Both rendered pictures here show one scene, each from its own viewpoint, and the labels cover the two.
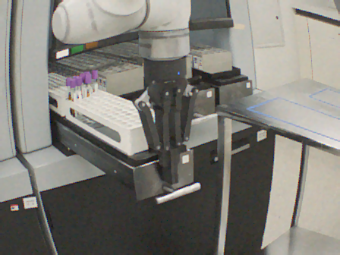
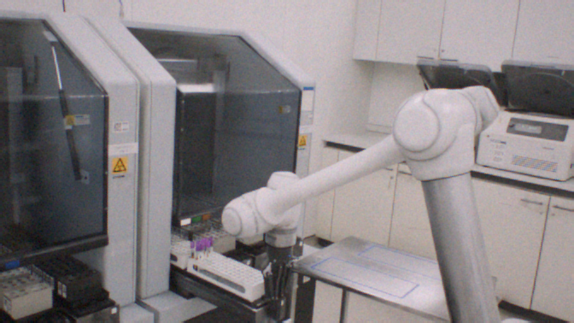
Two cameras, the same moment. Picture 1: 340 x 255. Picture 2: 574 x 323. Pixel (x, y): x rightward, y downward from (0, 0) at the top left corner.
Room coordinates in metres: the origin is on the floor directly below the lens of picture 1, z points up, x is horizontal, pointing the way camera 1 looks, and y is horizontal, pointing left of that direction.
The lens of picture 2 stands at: (-0.49, 0.40, 1.57)
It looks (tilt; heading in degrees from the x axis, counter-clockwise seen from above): 12 degrees down; 345
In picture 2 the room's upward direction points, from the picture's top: 4 degrees clockwise
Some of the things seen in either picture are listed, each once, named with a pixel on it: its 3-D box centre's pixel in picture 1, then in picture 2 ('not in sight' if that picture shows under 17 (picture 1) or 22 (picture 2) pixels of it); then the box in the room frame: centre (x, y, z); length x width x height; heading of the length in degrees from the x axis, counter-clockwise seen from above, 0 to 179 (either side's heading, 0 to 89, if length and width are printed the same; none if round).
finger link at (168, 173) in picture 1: (168, 165); (274, 308); (0.99, 0.01, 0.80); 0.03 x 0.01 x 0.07; 36
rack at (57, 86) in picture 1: (56, 93); (166, 248); (1.40, 0.31, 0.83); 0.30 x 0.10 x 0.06; 36
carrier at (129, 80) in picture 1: (123, 82); (222, 243); (1.39, 0.11, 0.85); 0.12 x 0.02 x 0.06; 127
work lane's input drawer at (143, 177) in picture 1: (84, 128); (200, 278); (1.26, 0.20, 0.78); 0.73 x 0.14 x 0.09; 36
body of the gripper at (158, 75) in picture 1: (165, 80); (278, 258); (0.99, 0.00, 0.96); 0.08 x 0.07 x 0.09; 126
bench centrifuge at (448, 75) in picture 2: not in sight; (454, 108); (3.01, -1.74, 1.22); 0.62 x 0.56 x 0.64; 124
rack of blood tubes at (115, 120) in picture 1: (110, 120); (229, 275); (1.15, 0.12, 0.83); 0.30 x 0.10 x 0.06; 36
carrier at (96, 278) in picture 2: not in sight; (82, 286); (1.06, 0.56, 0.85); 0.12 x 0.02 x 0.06; 126
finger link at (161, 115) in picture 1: (161, 119); (274, 280); (0.98, 0.01, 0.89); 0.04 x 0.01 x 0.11; 36
